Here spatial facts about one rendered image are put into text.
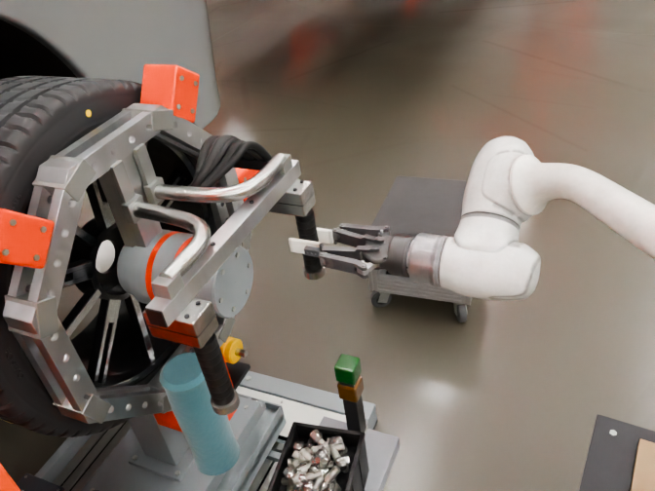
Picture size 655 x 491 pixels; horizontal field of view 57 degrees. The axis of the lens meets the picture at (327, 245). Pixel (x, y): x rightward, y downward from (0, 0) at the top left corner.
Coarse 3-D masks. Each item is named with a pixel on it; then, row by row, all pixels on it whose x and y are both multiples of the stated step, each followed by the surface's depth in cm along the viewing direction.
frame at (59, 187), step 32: (96, 128) 98; (128, 128) 96; (160, 128) 103; (192, 128) 111; (64, 160) 89; (96, 160) 91; (32, 192) 89; (64, 192) 87; (64, 224) 88; (64, 256) 88; (32, 288) 86; (32, 320) 85; (224, 320) 131; (32, 352) 91; (64, 352) 91; (192, 352) 129; (64, 384) 92; (160, 384) 119; (96, 416) 99; (128, 416) 106
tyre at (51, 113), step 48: (0, 96) 98; (48, 96) 96; (96, 96) 100; (0, 144) 89; (48, 144) 93; (0, 192) 87; (0, 288) 89; (0, 336) 90; (0, 384) 91; (144, 384) 122; (48, 432) 102; (96, 432) 112
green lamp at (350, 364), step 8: (344, 360) 112; (352, 360) 112; (360, 360) 113; (336, 368) 111; (344, 368) 111; (352, 368) 111; (360, 368) 114; (336, 376) 113; (344, 376) 112; (352, 376) 111; (352, 384) 112
